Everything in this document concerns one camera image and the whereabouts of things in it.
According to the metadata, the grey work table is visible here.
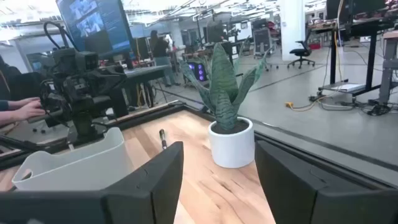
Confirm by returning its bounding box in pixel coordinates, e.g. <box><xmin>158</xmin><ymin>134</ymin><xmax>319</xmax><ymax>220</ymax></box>
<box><xmin>123</xmin><ymin>64</ymin><xmax>172</xmax><ymax>108</ymax></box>

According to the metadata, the white plastic bin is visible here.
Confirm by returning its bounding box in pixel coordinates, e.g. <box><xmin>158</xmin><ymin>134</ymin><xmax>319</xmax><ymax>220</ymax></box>
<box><xmin>11</xmin><ymin>126</ymin><xmax>135</xmax><ymax>191</ymax></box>

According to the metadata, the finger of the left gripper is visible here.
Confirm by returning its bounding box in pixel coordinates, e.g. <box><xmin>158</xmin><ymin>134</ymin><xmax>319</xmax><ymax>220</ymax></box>
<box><xmin>107</xmin><ymin>88</ymin><xmax>130</xmax><ymax>118</ymax></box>
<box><xmin>93</xmin><ymin>65</ymin><xmax>127</xmax><ymax>91</ymax></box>

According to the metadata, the black office chair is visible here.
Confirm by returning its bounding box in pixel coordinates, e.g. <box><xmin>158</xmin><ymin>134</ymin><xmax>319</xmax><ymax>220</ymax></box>
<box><xmin>286</xmin><ymin>29</ymin><xmax>316</xmax><ymax>70</ymax></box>

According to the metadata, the person's hand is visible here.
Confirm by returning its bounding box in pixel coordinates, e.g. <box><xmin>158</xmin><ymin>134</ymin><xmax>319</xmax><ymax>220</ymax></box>
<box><xmin>15</xmin><ymin>99</ymin><xmax>46</xmax><ymax>122</ymax></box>

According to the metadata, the large monitor with blue screen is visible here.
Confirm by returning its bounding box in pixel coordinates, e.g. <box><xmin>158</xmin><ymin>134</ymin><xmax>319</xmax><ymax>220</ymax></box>
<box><xmin>55</xmin><ymin>0</ymin><xmax>134</xmax><ymax>58</ymax></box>

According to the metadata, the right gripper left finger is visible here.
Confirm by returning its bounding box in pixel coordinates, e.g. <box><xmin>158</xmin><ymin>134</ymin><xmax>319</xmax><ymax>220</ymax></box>
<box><xmin>101</xmin><ymin>141</ymin><xmax>185</xmax><ymax>224</ymax></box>

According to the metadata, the snake plant in white pot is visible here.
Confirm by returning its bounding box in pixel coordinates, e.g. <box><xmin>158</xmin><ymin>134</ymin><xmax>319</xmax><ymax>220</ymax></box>
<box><xmin>179</xmin><ymin>39</ymin><xmax>269</xmax><ymax>169</ymax></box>

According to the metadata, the person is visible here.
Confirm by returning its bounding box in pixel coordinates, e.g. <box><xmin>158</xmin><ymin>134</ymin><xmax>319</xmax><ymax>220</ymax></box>
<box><xmin>0</xmin><ymin>55</ymin><xmax>46</xmax><ymax>128</ymax></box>
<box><xmin>149</xmin><ymin>29</ymin><xmax>181</xmax><ymax>88</ymax></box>

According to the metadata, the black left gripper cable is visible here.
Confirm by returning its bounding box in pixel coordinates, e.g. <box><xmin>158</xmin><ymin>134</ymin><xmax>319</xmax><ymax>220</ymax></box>
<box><xmin>42</xmin><ymin>21</ymin><xmax>79</xmax><ymax>52</ymax></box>

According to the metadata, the black computer tower with lights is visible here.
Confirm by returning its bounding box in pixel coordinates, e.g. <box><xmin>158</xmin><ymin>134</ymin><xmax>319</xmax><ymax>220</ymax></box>
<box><xmin>186</xmin><ymin>61</ymin><xmax>208</xmax><ymax>82</ymax></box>

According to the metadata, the black ballpoint pen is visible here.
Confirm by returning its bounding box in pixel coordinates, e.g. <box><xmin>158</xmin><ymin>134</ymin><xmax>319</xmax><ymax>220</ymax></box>
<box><xmin>159</xmin><ymin>129</ymin><xmax>169</xmax><ymax>151</ymax></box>

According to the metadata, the yellow power cable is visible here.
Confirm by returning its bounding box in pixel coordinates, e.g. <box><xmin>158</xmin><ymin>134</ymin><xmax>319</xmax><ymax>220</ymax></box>
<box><xmin>285</xmin><ymin>95</ymin><xmax>327</xmax><ymax>113</ymax></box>

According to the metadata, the black standing desk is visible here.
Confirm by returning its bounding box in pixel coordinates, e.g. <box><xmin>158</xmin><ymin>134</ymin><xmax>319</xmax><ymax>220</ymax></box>
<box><xmin>310</xmin><ymin>0</ymin><xmax>398</xmax><ymax>97</ymax></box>

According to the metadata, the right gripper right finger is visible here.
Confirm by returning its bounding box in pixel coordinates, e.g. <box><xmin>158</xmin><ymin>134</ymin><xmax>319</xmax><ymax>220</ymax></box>
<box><xmin>254</xmin><ymin>139</ymin><xmax>330</xmax><ymax>224</ymax></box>

